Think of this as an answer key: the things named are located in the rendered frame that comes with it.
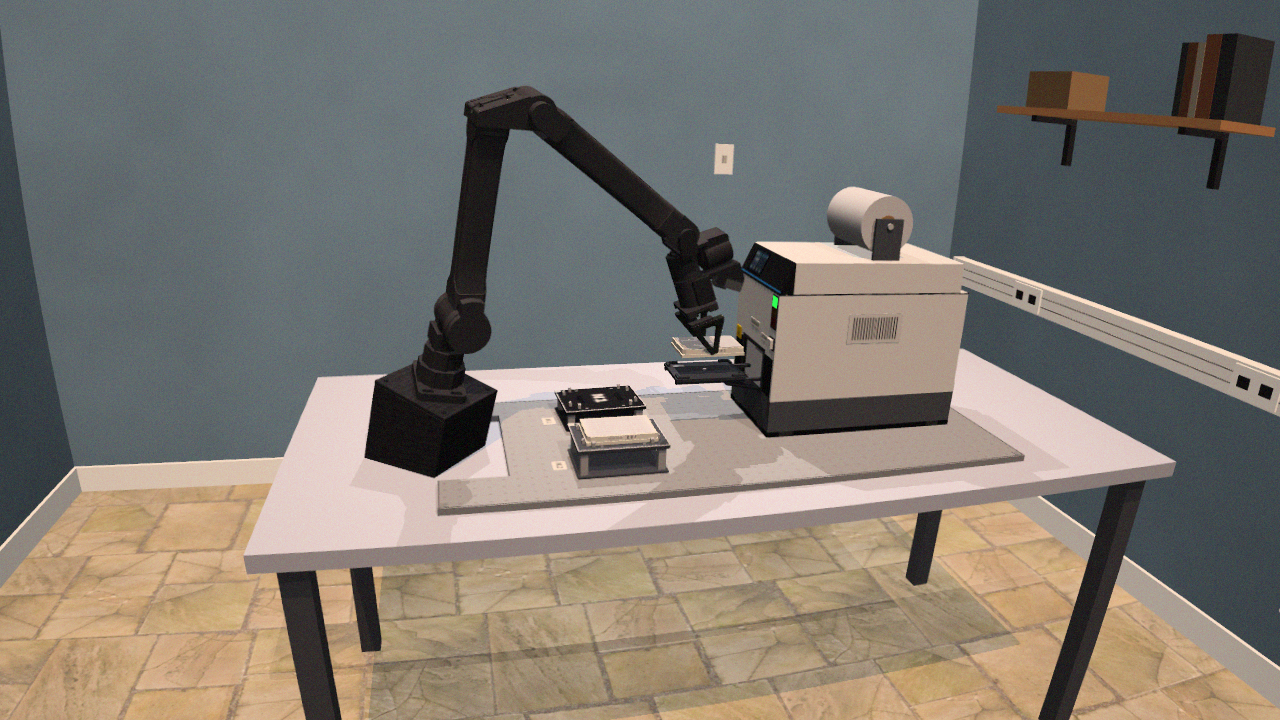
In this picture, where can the beige plate with grid of square wells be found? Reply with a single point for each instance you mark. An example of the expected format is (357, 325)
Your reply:
(694, 353)

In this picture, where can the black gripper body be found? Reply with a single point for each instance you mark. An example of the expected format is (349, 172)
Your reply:
(688, 305)

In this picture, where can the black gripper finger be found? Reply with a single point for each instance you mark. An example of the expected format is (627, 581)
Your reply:
(718, 322)
(702, 314)

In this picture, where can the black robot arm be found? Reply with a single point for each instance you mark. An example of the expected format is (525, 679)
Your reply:
(464, 326)

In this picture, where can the cream multi-well plate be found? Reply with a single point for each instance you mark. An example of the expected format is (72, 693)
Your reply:
(617, 430)

